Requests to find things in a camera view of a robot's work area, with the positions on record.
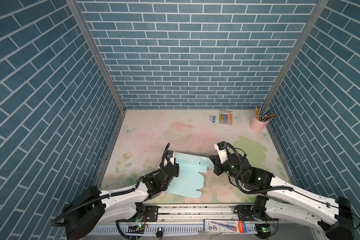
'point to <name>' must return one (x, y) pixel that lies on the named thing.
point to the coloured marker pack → (225, 117)
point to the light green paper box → (254, 151)
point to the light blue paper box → (189, 180)
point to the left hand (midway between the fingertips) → (176, 160)
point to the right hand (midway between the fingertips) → (207, 156)
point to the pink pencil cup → (257, 126)
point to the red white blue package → (225, 226)
